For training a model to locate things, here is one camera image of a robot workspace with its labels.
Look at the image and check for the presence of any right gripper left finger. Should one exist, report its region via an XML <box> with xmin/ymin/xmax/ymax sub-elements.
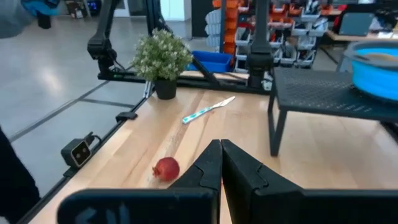
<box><xmin>57</xmin><ymin>139</ymin><xmax>223</xmax><ymax>224</ymax></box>

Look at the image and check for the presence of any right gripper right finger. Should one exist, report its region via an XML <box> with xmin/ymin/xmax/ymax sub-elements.
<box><xmin>222</xmin><ymin>139</ymin><xmax>398</xmax><ymax>224</ymax></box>

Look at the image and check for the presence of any red pomegranate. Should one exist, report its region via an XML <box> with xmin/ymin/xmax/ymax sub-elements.
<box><xmin>151</xmin><ymin>156</ymin><xmax>181</xmax><ymax>183</ymax></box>

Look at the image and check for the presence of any blue collapsible bowl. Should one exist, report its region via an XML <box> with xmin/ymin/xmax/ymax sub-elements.
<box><xmin>341</xmin><ymin>40</ymin><xmax>398</xmax><ymax>103</ymax></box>

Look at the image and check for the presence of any brown kiwi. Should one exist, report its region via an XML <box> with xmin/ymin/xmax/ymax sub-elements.
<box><xmin>362</xmin><ymin>52</ymin><xmax>398</xmax><ymax>62</ymax></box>

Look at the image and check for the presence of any black table edge clamp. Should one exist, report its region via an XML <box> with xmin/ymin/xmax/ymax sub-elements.
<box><xmin>115</xmin><ymin>111</ymin><xmax>139</xmax><ymax>123</ymax></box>

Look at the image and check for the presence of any black mesh riser shelf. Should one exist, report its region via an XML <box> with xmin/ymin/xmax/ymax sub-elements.
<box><xmin>267</xmin><ymin>67</ymin><xmax>398</xmax><ymax>157</ymax></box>

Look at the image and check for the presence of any blue storage bin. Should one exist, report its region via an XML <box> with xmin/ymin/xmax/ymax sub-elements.
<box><xmin>185</xmin><ymin>50</ymin><xmax>233</xmax><ymax>74</ymax></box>

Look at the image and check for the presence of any potted green plant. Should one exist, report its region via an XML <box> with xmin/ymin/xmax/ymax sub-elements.
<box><xmin>130</xmin><ymin>28</ymin><xmax>193</xmax><ymax>101</ymax></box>

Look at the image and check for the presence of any parts bin rack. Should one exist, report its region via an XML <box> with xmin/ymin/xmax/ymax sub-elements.
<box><xmin>204</xmin><ymin>0</ymin><xmax>330</xmax><ymax>68</ymax></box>

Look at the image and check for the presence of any person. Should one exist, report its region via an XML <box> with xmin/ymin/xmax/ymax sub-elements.
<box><xmin>0</xmin><ymin>0</ymin><xmax>42</xmax><ymax>224</ymax></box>

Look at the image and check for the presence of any wooden desk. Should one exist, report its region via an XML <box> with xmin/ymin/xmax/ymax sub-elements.
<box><xmin>325</xmin><ymin>29</ymin><xmax>398</xmax><ymax>43</ymax></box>

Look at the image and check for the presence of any grey monitor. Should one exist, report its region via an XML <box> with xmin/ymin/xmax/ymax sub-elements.
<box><xmin>338</xmin><ymin>12</ymin><xmax>376</xmax><ymax>37</ymax></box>

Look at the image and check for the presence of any person's hand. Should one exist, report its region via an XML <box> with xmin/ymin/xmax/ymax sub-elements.
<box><xmin>21</xmin><ymin>0</ymin><xmax>62</xmax><ymax>18</ymax></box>

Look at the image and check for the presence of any knife with blue patterned handle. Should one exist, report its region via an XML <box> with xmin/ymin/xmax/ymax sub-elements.
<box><xmin>182</xmin><ymin>95</ymin><xmax>236</xmax><ymax>125</ymax></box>

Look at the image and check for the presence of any silver metal frame bracket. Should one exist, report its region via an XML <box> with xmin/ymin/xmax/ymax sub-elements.
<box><xmin>262</xmin><ymin>70</ymin><xmax>274</xmax><ymax>91</ymax></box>
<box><xmin>143</xmin><ymin>80</ymin><xmax>155</xmax><ymax>99</ymax></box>

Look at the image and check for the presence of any black table-level camera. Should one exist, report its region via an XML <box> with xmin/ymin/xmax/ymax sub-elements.
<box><xmin>60</xmin><ymin>132</ymin><xmax>102</xmax><ymax>170</ymax></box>

